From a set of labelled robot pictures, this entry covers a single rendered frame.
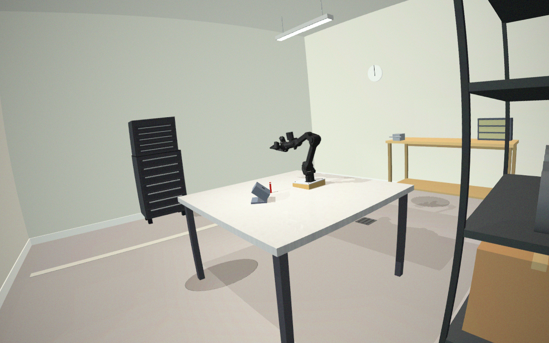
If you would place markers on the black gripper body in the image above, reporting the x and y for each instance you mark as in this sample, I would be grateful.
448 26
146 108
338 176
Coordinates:
282 146

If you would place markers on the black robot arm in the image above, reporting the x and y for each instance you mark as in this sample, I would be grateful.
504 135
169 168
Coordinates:
314 141

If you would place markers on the grey metal panel with square hole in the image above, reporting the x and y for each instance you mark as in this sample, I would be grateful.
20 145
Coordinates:
261 192

